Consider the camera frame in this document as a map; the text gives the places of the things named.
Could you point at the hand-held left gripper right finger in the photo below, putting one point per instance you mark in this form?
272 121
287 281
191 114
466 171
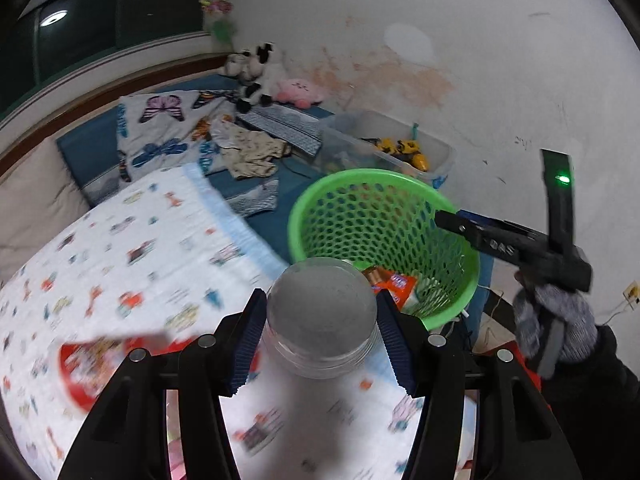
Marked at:
395 345

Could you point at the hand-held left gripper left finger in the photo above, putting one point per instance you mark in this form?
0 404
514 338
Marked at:
247 345

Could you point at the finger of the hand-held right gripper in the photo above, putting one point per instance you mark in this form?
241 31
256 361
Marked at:
482 218
452 222

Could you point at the red snack wrapper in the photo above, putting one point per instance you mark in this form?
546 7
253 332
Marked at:
397 285

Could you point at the orange foil wrapper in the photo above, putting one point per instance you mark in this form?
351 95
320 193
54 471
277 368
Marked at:
372 276

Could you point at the clear round plastic container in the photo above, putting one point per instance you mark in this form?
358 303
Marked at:
320 320

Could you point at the green plastic mesh basket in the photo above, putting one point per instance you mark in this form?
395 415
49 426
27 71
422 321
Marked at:
310 192

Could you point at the person's right hand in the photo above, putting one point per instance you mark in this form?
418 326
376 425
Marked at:
580 330

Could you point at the yellow toy truck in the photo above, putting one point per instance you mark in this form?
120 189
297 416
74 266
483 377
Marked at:
405 150

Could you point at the red plastic object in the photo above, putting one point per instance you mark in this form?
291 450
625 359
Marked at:
522 360

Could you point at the clear plastic storage box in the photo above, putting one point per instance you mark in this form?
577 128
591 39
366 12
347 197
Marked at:
360 127

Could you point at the white cartoon printed blanket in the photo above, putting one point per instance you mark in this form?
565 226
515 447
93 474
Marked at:
125 270

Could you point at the grey patterned cloth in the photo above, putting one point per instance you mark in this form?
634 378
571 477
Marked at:
255 200
285 127

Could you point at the beige patterned garment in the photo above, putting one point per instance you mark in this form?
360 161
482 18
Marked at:
250 152

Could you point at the pink plush toy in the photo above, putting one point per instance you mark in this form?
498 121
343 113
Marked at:
300 91

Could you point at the butterfly print blanket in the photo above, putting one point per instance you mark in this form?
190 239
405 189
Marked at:
160 130

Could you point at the black white cow plush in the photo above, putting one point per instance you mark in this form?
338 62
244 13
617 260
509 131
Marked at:
262 80

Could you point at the blue mattress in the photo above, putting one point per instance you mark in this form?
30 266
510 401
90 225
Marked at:
95 155

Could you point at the beige cushion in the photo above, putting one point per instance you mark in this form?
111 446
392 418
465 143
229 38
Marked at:
35 200

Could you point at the brown white plush toy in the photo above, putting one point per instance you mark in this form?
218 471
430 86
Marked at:
235 62

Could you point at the brown wooden ledge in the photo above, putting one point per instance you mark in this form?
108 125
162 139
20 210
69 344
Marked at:
100 95

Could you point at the dark window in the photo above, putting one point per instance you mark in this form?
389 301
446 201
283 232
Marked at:
125 5

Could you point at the wall power socket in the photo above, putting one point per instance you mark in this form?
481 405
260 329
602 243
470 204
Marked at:
631 293

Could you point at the hanging colourful wall decoration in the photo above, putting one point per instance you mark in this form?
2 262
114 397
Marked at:
217 5

